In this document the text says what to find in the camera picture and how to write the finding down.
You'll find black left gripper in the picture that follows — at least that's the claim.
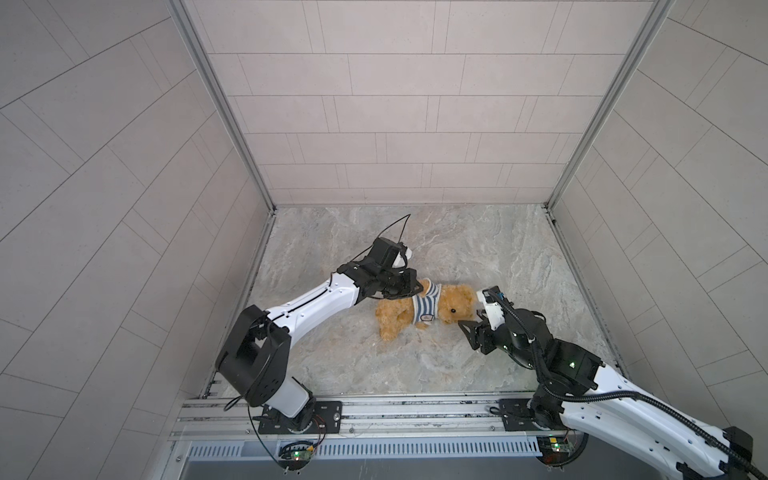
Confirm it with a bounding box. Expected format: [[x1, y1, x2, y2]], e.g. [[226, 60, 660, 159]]
[[372, 268, 424, 299]]

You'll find brown teddy bear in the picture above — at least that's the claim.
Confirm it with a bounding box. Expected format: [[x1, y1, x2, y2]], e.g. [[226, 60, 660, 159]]
[[375, 284, 477, 341]]

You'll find blue white striped sweater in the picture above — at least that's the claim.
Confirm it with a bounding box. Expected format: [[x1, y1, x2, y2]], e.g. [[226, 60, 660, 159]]
[[412, 279, 442, 325]]

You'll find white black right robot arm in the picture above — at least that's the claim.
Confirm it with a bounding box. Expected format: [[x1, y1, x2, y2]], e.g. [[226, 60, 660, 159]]
[[458, 305, 766, 479]]

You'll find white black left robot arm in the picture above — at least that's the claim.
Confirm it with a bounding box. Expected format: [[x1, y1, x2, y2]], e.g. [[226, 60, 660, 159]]
[[215, 261, 424, 432]]

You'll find right green circuit board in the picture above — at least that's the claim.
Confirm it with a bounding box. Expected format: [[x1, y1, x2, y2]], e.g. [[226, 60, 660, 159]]
[[536, 436, 572, 467]]

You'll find green circuit board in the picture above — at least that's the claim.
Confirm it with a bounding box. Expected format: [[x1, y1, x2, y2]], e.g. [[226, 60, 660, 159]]
[[278, 440, 317, 471], [536, 436, 572, 467]]

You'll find left green circuit board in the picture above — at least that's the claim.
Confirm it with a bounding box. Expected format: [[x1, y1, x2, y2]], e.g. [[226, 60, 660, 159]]
[[278, 440, 317, 471]]

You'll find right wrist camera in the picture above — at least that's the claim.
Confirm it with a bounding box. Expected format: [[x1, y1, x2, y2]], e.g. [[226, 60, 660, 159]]
[[476, 286, 505, 331]]

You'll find thin black left cable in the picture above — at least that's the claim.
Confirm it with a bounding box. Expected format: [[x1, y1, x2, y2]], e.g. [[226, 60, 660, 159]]
[[347, 213, 413, 265]]

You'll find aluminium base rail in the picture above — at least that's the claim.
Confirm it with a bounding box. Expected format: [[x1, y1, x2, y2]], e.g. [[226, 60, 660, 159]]
[[169, 392, 586, 462]]

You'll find black corrugated cable conduit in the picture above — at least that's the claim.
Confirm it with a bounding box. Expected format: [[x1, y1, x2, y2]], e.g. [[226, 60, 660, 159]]
[[485, 286, 768, 480]]

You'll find aluminium left corner post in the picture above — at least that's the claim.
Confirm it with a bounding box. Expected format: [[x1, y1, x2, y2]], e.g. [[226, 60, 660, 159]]
[[167, 0, 276, 216]]

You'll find aluminium corner post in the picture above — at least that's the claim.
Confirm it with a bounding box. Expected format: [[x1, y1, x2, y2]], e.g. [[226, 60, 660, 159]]
[[545, 0, 675, 216], [167, 0, 276, 216]]

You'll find aluminium right corner post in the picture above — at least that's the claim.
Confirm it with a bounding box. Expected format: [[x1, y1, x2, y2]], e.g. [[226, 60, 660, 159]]
[[545, 0, 675, 216]]

